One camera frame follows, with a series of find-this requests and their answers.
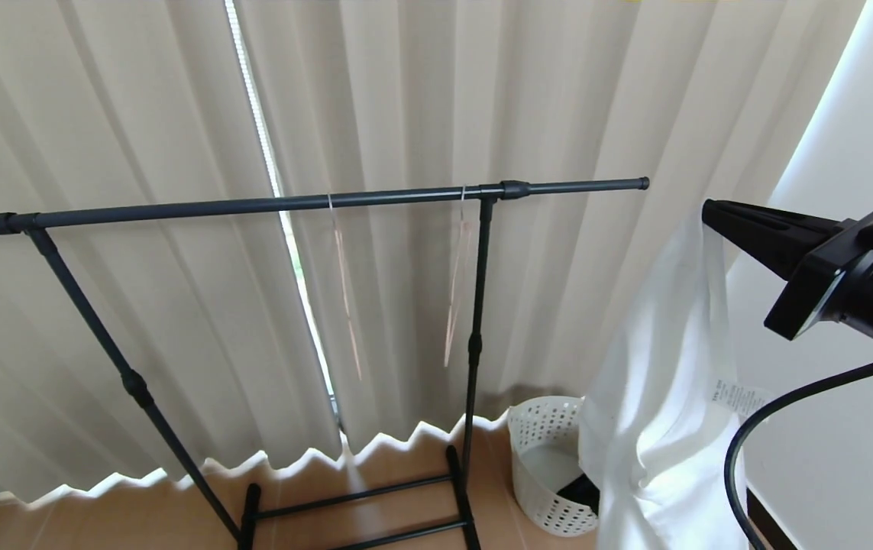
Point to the white printed shirt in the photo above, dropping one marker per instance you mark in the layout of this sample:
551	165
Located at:
657	382

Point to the beige curtain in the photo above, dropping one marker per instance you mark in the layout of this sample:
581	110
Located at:
100	114

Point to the pink clothes hanger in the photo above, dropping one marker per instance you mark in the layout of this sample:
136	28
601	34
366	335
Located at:
455	298
344	290

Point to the black clothes rack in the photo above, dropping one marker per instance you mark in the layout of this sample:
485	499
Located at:
176	206

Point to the white laundry basket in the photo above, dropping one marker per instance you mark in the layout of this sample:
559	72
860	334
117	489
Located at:
543	504

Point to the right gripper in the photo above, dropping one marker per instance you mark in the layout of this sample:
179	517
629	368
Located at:
864	290

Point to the black garment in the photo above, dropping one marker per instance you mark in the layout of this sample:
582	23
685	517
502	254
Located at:
581	493

